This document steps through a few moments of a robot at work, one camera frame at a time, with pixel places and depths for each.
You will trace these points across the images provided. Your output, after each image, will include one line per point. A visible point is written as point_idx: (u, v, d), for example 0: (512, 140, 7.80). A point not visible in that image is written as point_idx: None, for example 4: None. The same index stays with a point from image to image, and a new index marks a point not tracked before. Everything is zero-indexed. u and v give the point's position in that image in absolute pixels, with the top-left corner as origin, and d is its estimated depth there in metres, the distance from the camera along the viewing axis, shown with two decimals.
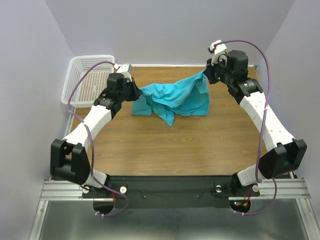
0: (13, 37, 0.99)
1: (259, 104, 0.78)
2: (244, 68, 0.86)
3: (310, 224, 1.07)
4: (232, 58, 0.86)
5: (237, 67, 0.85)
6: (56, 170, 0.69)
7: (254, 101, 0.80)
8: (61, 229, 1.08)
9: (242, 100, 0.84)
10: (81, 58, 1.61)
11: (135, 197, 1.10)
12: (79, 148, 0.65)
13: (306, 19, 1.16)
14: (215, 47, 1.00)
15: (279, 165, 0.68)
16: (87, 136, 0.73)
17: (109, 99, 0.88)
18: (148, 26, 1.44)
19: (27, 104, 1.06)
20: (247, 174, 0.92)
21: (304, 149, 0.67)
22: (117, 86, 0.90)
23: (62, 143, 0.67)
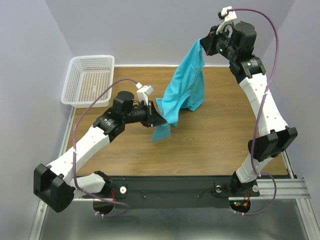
0: (12, 37, 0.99)
1: (260, 88, 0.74)
2: (250, 45, 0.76)
3: (310, 224, 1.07)
4: (239, 33, 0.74)
5: (242, 44, 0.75)
6: (39, 193, 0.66)
7: (254, 83, 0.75)
8: (60, 229, 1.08)
9: (242, 80, 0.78)
10: (81, 58, 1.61)
11: (135, 197, 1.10)
12: (59, 180, 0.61)
13: (306, 19, 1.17)
14: (227, 13, 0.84)
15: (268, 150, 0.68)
16: (72, 166, 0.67)
17: (112, 121, 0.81)
18: (148, 26, 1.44)
19: (27, 104, 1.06)
20: (244, 170, 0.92)
21: (295, 136, 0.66)
22: (122, 108, 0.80)
23: (45, 169, 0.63)
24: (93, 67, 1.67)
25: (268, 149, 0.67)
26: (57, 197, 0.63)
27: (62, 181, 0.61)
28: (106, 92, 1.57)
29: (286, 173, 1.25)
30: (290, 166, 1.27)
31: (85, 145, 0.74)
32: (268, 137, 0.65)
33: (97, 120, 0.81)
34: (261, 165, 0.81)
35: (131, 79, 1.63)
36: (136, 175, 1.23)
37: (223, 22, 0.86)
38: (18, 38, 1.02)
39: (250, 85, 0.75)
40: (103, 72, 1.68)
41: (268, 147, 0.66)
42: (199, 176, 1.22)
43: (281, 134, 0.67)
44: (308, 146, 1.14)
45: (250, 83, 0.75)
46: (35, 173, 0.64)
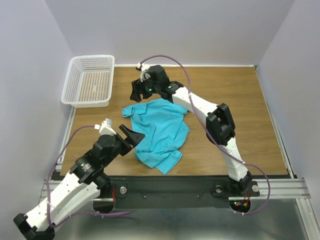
0: (13, 37, 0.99)
1: (184, 94, 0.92)
2: (165, 76, 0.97)
3: (310, 224, 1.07)
4: (154, 73, 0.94)
5: (159, 77, 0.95)
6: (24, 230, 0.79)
7: (181, 95, 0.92)
8: (60, 229, 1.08)
9: (174, 100, 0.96)
10: (81, 58, 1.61)
11: (136, 196, 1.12)
12: (32, 235, 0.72)
13: (306, 18, 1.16)
14: (141, 65, 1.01)
15: (219, 129, 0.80)
16: (45, 217, 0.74)
17: (89, 167, 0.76)
18: (148, 27, 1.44)
19: (27, 104, 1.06)
20: (230, 166, 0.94)
21: (228, 110, 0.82)
22: (100, 153, 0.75)
23: (22, 220, 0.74)
24: (93, 67, 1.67)
25: (215, 127, 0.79)
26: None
27: (35, 235, 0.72)
28: (106, 92, 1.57)
29: (287, 173, 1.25)
30: (290, 166, 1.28)
31: (58, 195, 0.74)
32: (208, 118, 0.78)
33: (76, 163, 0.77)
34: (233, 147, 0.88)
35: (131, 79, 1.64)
36: (136, 174, 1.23)
37: (142, 70, 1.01)
38: (18, 39, 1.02)
39: (177, 97, 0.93)
40: (103, 72, 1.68)
41: (213, 124, 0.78)
42: (199, 176, 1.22)
43: (219, 112, 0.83)
44: (308, 146, 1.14)
45: (177, 96, 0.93)
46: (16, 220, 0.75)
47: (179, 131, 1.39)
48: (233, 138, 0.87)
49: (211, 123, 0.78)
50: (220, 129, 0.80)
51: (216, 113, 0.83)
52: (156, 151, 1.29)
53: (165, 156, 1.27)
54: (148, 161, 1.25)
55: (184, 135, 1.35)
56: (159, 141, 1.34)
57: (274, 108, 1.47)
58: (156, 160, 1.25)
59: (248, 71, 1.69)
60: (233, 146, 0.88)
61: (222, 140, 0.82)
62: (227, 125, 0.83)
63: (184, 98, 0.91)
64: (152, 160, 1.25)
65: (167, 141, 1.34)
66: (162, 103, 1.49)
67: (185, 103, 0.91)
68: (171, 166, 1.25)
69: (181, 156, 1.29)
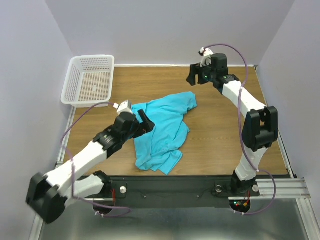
0: (13, 38, 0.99)
1: (236, 88, 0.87)
2: (224, 66, 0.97)
3: (310, 225, 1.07)
4: (214, 58, 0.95)
5: (218, 64, 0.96)
6: (31, 202, 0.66)
7: (232, 88, 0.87)
8: (61, 228, 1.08)
9: (224, 89, 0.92)
10: (81, 58, 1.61)
11: (135, 196, 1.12)
12: (54, 192, 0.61)
13: (306, 18, 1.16)
14: (204, 50, 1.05)
15: (255, 131, 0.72)
16: (70, 177, 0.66)
17: (110, 139, 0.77)
18: (148, 27, 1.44)
19: (27, 104, 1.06)
20: (242, 166, 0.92)
21: (276, 115, 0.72)
22: (123, 127, 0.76)
23: (41, 180, 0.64)
24: (93, 67, 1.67)
25: (254, 125, 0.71)
26: (50, 208, 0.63)
27: (56, 193, 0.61)
28: (106, 92, 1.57)
29: (287, 173, 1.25)
30: (290, 166, 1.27)
31: (84, 158, 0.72)
32: (250, 114, 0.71)
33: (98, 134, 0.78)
34: (257, 156, 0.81)
35: (131, 80, 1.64)
36: (136, 174, 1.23)
37: (204, 55, 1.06)
38: (18, 39, 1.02)
39: (227, 87, 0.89)
40: (103, 72, 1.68)
41: (252, 121, 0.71)
42: (199, 176, 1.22)
43: (265, 115, 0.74)
44: (308, 146, 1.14)
45: (229, 86, 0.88)
46: (30, 182, 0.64)
47: (179, 131, 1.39)
48: (267, 148, 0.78)
49: (252, 120, 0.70)
50: (258, 131, 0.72)
51: (263, 116, 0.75)
52: (157, 152, 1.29)
53: (166, 157, 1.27)
54: (151, 166, 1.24)
55: (184, 135, 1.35)
56: (159, 141, 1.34)
57: (274, 108, 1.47)
58: (157, 162, 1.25)
59: (248, 71, 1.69)
60: (259, 155, 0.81)
61: (255, 143, 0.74)
62: (268, 132, 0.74)
63: (234, 90, 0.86)
64: (154, 164, 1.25)
65: (167, 141, 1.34)
66: (162, 103, 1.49)
67: (231, 94, 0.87)
68: (173, 166, 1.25)
69: (182, 156, 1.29)
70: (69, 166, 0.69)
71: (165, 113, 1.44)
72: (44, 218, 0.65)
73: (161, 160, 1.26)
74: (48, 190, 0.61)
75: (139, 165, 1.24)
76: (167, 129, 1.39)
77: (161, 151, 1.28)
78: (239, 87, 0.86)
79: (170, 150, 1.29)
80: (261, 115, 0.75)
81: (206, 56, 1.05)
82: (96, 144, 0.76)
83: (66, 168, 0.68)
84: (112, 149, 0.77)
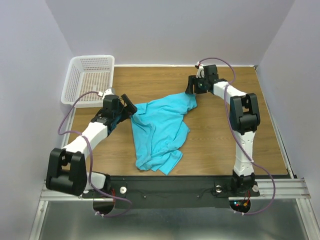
0: (13, 37, 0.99)
1: (223, 85, 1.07)
2: (214, 72, 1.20)
3: (310, 224, 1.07)
4: (205, 67, 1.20)
5: (210, 71, 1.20)
6: (52, 180, 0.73)
7: (220, 86, 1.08)
8: (61, 228, 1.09)
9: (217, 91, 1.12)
10: (81, 58, 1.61)
11: (135, 196, 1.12)
12: (78, 155, 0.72)
13: (306, 18, 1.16)
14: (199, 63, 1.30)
15: (239, 113, 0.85)
16: (87, 144, 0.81)
17: (105, 118, 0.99)
18: (148, 27, 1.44)
19: (27, 104, 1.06)
20: (238, 158, 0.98)
21: (256, 100, 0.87)
22: (112, 106, 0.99)
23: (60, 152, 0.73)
24: (93, 67, 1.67)
25: (237, 107, 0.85)
26: (77, 175, 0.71)
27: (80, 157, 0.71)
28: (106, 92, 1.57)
29: (287, 173, 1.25)
30: (290, 166, 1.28)
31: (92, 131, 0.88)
32: (233, 98, 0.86)
33: (94, 117, 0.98)
34: (248, 142, 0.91)
35: (131, 80, 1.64)
36: (136, 174, 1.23)
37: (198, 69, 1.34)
38: (18, 39, 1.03)
39: (217, 86, 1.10)
40: (103, 72, 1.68)
41: (235, 104, 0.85)
42: (199, 176, 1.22)
43: (247, 102, 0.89)
44: (308, 146, 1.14)
45: (217, 85, 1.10)
46: (50, 158, 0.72)
47: (179, 131, 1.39)
48: (253, 131, 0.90)
49: (234, 103, 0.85)
50: (241, 113, 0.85)
51: (246, 103, 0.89)
52: (157, 152, 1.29)
53: (166, 157, 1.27)
54: (151, 166, 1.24)
55: (184, 135, 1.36)
56: (159, 141, 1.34)
57: (274, 109, 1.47)
58: (157, 162, 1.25)
59: (248, 71, 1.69)
60: (249, 140, 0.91)
61: (240, 125, 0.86)
62: (251, 115, 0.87)
63: (221, 86, 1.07)
64: (154, 164, 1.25)
65: (167, 141, 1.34)
66: (162, 103, 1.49)
67: (220, 90, 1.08)
68: (173, 166, 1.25)
69: (182, 156, 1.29)
70: (80, 140, 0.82)
71: (165, 113, 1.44)
72: (71, 189, 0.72)
73: (160, 160, 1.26)
74: (72, 157, 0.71)
75: (139, 165, 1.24)
76: (167, 129, 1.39)
77: (160, 151, 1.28)
78: (225, 84, 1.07)
79: (170, 150, 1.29)
80: (244, 102, 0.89)
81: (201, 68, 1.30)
82: (95, 123, 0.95)
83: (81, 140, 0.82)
84: (110, 125, 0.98)
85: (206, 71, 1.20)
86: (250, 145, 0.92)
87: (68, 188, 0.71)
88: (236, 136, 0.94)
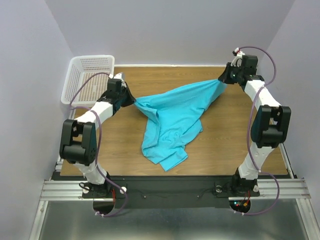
0: (13, 38, 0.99)
1: (258, 85, 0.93)
2: (253, 65, 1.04)
3: (310, 224, 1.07)
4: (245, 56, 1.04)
5: (247, 63, 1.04)
6: (66, 147, 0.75)
7: (255, 84, 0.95)
8: (60, 228, 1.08)
9: (246, 87, 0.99)
10: (81, 58, 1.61)
11: (136, 197, 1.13)
12: (90, 124, 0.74)
13: (306, 18, 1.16)
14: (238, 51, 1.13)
15: (264, 123, 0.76)
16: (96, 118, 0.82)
17: (109, 98, 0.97)
18: (148, 27, 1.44)
19: (27, 104, 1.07)
20: (246, 163, 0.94)
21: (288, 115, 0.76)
22: (116, 88, 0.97)
23: (73, 122, 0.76)
24: (93, 67, 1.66)
25: (264, 118, 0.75)
26: (89, 142, 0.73)
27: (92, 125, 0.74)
28: None
29: (287, 173, 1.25)
30: (290, 166, 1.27)
31: (100, 107, 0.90)
32: (262, 107, 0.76)
33: (99, 98, 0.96)
34: (261, 155, 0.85)
35: (130, 80, 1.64)
36: (136, 174, 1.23)
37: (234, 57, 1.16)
38: (18, 38, 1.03)
39: (250, 83, 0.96)
40: (103, 72, 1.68)
41: (261, 113, 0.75)
42: (199, 176, 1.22)
43: (279, 115, 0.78)
44: (308, 145, 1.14)
45: (252, 82, 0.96)
46: (63, 128, 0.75)
47: (192, 127, 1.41)
48: (273, 148, 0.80)
49: (262, 113, 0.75)
50: (266, 125, 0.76)
51: (277, 115, 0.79)
52: (164, 142, 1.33)
53: (170, 153, 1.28)
54: (152, 155, 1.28)
55: (195, 133, 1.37)
56: (166, 134, 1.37)
57: None
58: (160, 155, 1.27)
59: None
60: (264, 154, 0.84)
61: (260, 137, 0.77)
62: (277, 131, 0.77)
63: (255, 86, 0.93)
64: (156, 155, 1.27)
65: (175, 136, 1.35)
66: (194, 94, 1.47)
67: (252, 90, 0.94)
68: (174, 165, 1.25)
69: (186, 157, 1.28)
70: (91, 114, 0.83)
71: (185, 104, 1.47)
72: (83, 155, 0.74)
73: (163, 154, 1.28)
74: (84, 126, 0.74)
75: (144, 146, 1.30)
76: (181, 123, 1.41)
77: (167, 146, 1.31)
78: (262, 85, 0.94)
79: (175, 148, 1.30)
80: (274, 114, 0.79)
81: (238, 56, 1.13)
82: (101, 102, 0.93)
83: (90, 115, 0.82)
84: (114, 105, 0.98)
85: (244, 61, 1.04)
86: (262, 157, 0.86)
87: (81, 155, 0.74)
88: (252, 146, 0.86)
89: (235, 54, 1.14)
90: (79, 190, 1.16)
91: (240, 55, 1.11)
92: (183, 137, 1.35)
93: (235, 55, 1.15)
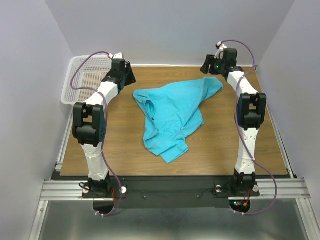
0: (13, 38, 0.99)
1: (238, 76, 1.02)
2: (233, 58, 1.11)
3: (310, 224, 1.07)
4: (225, 50, 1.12)
5: (228, 56, 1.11)
6: (78, 129, 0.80)
7: (237, 75, 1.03)
8: (60, 228, 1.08)
9: (228, 77, 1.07)
10: (81, 58, 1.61)
11: (136, 197, 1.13)
12: (98, 107, 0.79)
13: (306, 18, 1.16)
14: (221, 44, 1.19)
15: (244, 109, 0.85)
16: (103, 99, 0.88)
17: (114, 78, 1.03)
18: (148, 26, 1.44)
19: (27, 104, 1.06)
20: (240, 155, 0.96)
21: (264, 100, 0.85)
22: (121, 67, 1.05)
23: (82, 105, 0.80)
24: (93, 67, 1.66)
25: (244, 106, 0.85)
26: (98, 123, 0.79)
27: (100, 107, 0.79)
28: None
29: (287, 173, 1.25)
30: (290, 166, 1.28)
31: (105, 88, 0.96)
32: (242, 95, 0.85)
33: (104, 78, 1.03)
34: (250, 139, 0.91)
35: None
36: (136, 174, 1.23)
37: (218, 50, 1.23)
38: (19, 38, 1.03)
39: (232, 74, 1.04)
40: (103, 72, 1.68)
41: (242, 101, 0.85)
42: (199, 176, 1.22)
43: (257, 100, 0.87)
44: (308, 146, 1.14)
45: (233, 74, 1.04)
46: (73, 110, 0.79)
47: (192, 120, 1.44)
48: (257, 129, 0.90)
49: (243, 101, 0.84)
50: (247, 111, 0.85)
51: (255, 101, 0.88)
52: (165, 133, 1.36)
53: (171, 145, 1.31)
54: (153, 147, 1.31)
55: (195, 126, 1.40)
56: (167, 126, 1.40)
57: (274, 108, 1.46)
58: (161, 146, 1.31)
59: (248, 71, 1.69)
60: (252, 137, 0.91)
61: (243, 121, 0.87)
62: (257, 114, 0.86)
63: (236, 77, 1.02)
64: (157, 146, 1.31)
65: (176, 128, 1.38)
66: (193, 91, 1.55)
67: (234, 81, 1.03)
68: (175, 157, 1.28)
69: (187, 150, 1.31)
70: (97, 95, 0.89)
71: (185, 98, 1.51)
72: (93, 135, 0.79)
73: (165, 145, 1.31)
74: (93, 109, 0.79)
75: (146, 137, 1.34)
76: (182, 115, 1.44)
77: (168, 137, 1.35)
78: (241, 75, 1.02)
79: (176, 139, 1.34)
80: (253, 100, 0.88)
81: (221, 50, 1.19)
82: (106, 82, 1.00)
83: (97, 96, 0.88)
84: (119, 85, 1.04)
85: (225, 54, 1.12)
86: (252, 142, 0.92)
87: (92, 135, 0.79)
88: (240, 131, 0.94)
89: (218, 47, 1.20)
90: (79, 190, 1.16)
91: (222, 48, 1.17)
92: (184, 129, 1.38)
93: (218, 49, 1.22)
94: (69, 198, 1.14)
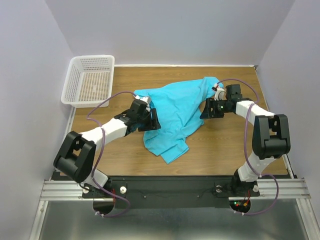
0: (12, 39, 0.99)
1: (248, 104, 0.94)
2: (238, 92, 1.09)
3: (310, 224, 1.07)
4: (228, 86, 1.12)
5: (233, 91, 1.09)
6: (60, 159, 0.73)
7: (245, 103, 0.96)
8: (61, 229, 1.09)
9: (237, 107, 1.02)
10: (81, 58, 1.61)
11: (136, 197, 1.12)
12: (90, 144, 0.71)
13: (307, 18, 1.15)
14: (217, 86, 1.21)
15: (264, 133, 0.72)
16: (102, 137, 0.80)
17: (129, 118, 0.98)
18: (148, 27, 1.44)
19: (27, 105, 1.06)
20: (245, 167, 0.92)
21: (285, 123, 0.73)
22: (139, 110, 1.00)
23: (75, 136, 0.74)
24: (93, 67, 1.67)
25: (262, 128, 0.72)
26: (82, 163, 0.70)
27: (90, 147, 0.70)
28: (106, 91, 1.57)
29: (286, 173, 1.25)
30: (290, 166, 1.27)
31: (112, 126, 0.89)
32: (258, 117, 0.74)
33: (117, 115, 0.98)
34: (262, 164, 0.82)
35: (130, 80, 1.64)
36: (136, 174, 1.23)
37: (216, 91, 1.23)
38: (19, 38, 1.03)
39: (240, 104, 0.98)
40: (103, 72, 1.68)
41: (260, 123, 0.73)
42: (199, 176, 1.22)
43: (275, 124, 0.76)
44: (308, 146, 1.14)
45: (241, 103, 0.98)
46: (65, 138, 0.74)
47: (191, 120, 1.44)
48: (276, 158, 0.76)
49: (259, 122, 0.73)
50: (267, 135, 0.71)
51: (274, 125, 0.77)
52: (166, 133, 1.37)
53: (171, 145, 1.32)
54: (153, 147, 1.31)
55: (195, 126, 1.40)
56: (167, 126, 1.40)
57: (274, 108, 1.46)
58: (162, 146, 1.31)
59: (248, 71, 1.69)
60: (265, 163, 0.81)
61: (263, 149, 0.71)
62: (279, 140, 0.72)
63: (245, 105, 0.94)
64: (157, 147, 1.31)
65: (176, 128, 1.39)
66: (193, 90, 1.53)
67: (243, 109, 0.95)
68: (175, 157, 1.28)
69: (188, 149, 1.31)
70: (98, 130, 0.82)
71: (185, 98, 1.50)
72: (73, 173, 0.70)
73: (165, 145, 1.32)
74: (84, 144, 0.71)
75: (145, 138, 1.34)
76: (181, 115, 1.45)
77: (168, 137, 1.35)
78: (251, 103, 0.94)
79: (176, 139, 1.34)
80: (271, 124, 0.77)
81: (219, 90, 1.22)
82: (117, 119, 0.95)
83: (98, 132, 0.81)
84: (130, 126, 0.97)
85: (229, 90, 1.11)
86: (263, 166, 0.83)
87: (72, 171, 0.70)
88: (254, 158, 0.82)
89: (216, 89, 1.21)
90: (79, 189, 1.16)
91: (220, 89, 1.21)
92: (184, 129, 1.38)
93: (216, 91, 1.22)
94: (69, 198, 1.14)
